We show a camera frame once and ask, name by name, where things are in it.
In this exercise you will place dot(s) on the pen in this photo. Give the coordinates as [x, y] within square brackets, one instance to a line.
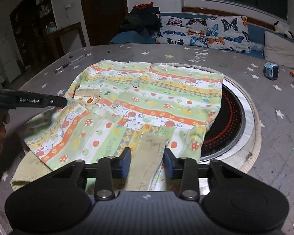
[68, 64]

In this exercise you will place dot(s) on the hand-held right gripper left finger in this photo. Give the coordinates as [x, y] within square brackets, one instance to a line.
[126, 164]

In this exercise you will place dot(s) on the black and white plush toy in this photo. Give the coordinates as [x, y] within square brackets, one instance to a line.
[281, 28]

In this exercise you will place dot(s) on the grey pillow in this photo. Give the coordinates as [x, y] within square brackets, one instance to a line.
[280, 49]

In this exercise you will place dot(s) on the wooden side table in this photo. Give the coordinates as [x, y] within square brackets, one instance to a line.
[63, 36]

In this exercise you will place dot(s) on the patterned children's shirt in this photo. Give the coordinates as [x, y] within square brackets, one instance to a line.
[147, 102]

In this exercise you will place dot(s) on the dark wooden shelf cabinet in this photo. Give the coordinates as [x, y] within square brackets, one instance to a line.
[27, 17]

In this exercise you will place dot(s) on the round built-in table heater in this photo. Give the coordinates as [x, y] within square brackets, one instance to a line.
[227, 117]

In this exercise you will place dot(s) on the butterfly print pillow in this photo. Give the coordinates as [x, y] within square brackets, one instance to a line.
[203, 33]

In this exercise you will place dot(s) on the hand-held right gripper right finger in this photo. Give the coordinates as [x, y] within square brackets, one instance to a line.
[169, 165]

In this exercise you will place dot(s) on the wooden door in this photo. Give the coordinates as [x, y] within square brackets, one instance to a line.
[103, 9]

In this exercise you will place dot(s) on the grey star-print table cover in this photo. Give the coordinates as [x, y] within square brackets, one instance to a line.
[272, 132]

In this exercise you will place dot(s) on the pile of dark clothes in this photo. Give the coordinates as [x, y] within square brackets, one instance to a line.
[142, 17]

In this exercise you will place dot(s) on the blue sofa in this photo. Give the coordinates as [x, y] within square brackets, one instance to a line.
[256, 33]

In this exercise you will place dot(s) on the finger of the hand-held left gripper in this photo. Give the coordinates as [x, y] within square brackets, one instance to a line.
[46, 100]

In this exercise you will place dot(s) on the white cabinet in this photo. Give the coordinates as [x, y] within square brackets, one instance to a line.
[7, 58]

